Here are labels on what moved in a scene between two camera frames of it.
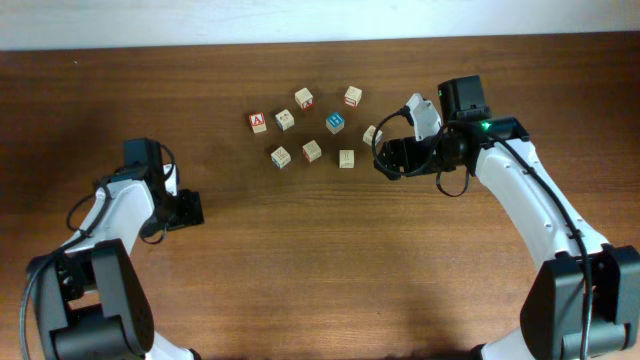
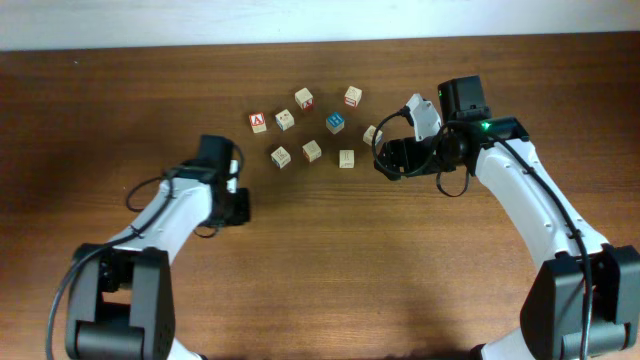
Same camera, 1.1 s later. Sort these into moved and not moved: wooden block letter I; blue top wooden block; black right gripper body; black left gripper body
Moved: black left gripper body
Not moved: wooden block letter I; black right gripper body; blue top wooden block
